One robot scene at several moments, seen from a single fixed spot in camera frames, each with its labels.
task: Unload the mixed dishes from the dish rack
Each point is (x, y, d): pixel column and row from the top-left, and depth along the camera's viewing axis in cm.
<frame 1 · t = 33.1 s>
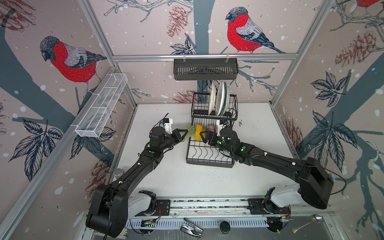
left hand: (188, 131, 77), fingers closed
right hand: (203, 136, 80), fingers open
black two-tier dish rack: (198, 152, 94), point 2 cm above the table
green glass tumbler: (191, 131, 81), point 22 cm above the table
cream white plate: (212, 98, 79), point 35 cm above the table

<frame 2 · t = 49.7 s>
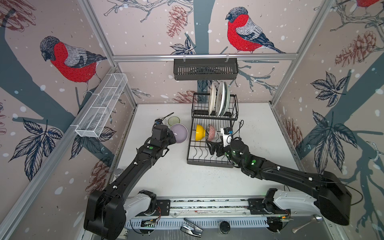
left hand: (172, 133, 82), fingers closed
right hand: (212, 141, 78), fingers open
green glass tumbler: (173, 120, 105), point 7 cm above the table
lilac ceramic bowl: (180, 132, 87), point 17 cm above the table
the other named things where they were.

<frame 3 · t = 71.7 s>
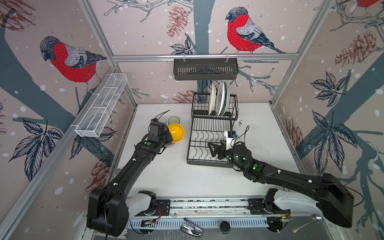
left hand: (168, 133, 83), fingers closed
right hand: (212, 144, 78), fingers open
yellow bowl: (177, 132, 87), point 16 cm above the table
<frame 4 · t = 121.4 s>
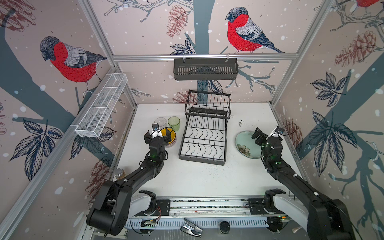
left hand: (157, 129, 83), fingers open
right hand: (263, 132, 83), fingers open
black two-tier dish rack: (203, 137, 100), point 3 cm above the table
yellow bowl: (173, 134, 94), point 10 cm above the table
pale green plate: (246, 146, 94), point 4 cm above the table
